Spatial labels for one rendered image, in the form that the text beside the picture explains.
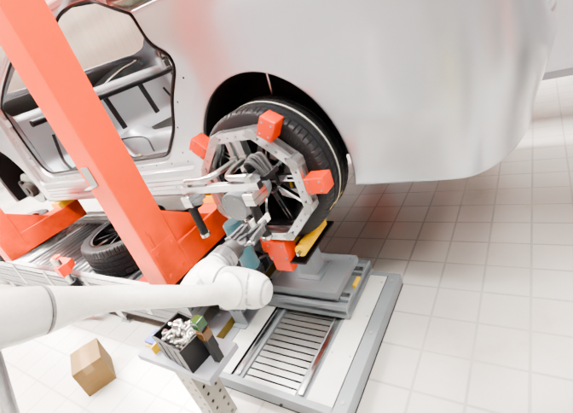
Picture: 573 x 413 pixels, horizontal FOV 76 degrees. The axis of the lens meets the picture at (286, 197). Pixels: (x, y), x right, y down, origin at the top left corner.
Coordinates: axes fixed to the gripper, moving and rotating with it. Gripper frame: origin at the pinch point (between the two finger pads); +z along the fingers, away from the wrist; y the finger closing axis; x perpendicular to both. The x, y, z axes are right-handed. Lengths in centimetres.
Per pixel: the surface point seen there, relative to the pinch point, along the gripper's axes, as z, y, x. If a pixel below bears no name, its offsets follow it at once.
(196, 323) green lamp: -37.1, -10.3, -17.2
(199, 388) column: -40, -30, -56
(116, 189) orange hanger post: -11, -60, 23
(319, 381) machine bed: -11, 6, -75
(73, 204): 49, -253, -17
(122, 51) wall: 395, -549, 111
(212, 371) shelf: -40, -12, -38
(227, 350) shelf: -31, -12, -38
